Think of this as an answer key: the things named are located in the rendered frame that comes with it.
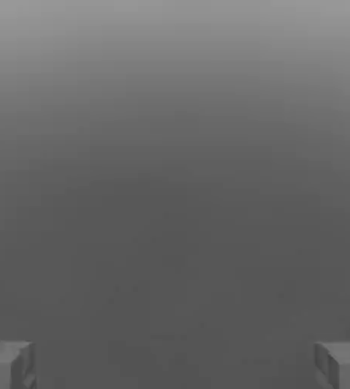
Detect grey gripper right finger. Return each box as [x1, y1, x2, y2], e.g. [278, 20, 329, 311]
[313, 340, 350, 389]

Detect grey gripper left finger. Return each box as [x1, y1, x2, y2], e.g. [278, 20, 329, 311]
[0, 340, 38, 389]

